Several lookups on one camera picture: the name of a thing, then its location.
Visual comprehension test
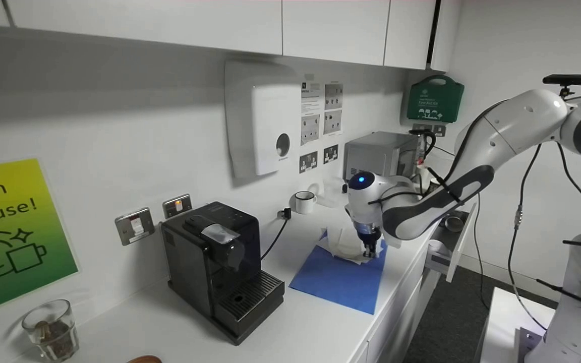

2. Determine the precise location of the white paper towel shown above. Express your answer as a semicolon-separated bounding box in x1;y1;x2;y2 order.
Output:
322;226;371;265

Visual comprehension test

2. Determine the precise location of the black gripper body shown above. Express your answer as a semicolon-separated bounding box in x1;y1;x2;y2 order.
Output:
356;224;387;248

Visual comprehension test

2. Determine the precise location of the white base cabinet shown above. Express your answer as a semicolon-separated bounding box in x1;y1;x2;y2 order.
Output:
347;249;440;363

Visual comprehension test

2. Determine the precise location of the instruction sheet with two photos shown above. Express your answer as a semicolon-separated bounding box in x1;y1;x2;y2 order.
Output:
322;81;346;137

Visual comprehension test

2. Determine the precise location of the black coffee machine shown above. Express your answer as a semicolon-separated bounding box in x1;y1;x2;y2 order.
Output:
159;200;286;347

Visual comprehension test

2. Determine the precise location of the white open drawer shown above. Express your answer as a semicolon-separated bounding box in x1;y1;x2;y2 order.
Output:
425;208;476;284

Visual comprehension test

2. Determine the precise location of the green yellow poster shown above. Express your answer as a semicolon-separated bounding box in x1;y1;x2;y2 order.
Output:
0;157;80;319

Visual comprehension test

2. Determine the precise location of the black appliance cable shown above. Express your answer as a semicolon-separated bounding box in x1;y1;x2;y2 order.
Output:
409;127;440;169

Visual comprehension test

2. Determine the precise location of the white paper towel dispenser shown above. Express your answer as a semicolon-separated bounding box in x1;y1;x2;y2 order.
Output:
225;61;305;181

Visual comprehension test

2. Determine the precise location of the small white round cup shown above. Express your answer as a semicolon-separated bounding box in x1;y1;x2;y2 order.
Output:
290;189;318;217

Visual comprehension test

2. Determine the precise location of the white robot base table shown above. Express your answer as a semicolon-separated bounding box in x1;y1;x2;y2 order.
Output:
481;286;566;363

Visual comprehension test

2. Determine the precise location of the dark double wall socket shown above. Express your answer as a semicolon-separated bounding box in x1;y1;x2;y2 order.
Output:
297;149;319;176
322;143;342;168

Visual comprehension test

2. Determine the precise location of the green first aid kit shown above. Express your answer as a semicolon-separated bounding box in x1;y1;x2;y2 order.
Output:
402;74;466;124

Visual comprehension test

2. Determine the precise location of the grey metal microwave oven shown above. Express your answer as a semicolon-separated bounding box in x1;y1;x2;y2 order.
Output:
342;130;424;194

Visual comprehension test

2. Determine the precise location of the black coffee machine power cable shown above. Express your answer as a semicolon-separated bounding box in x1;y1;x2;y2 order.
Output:
258;206;295;263

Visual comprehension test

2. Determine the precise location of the instruction sheet with one photo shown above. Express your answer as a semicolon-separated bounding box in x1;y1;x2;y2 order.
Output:
298;78;326;146

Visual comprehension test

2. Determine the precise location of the black camera on stand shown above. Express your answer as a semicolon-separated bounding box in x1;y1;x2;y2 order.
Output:
540;71;581;100

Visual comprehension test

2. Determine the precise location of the silver wall socket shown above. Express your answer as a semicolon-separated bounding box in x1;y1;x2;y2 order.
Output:
113;206;158;248
162;191;193;220

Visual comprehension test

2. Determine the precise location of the clear glass cup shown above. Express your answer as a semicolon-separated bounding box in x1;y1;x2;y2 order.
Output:
20;298;80;363

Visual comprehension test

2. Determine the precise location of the blue perforated cloth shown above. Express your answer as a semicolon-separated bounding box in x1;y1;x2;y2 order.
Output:
288;242;387;316

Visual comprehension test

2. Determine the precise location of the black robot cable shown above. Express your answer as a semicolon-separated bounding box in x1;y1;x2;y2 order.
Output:
505;138;548;332

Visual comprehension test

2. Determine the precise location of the white wall cabinet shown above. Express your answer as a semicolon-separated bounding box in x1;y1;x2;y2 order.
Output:
0;0;461;73

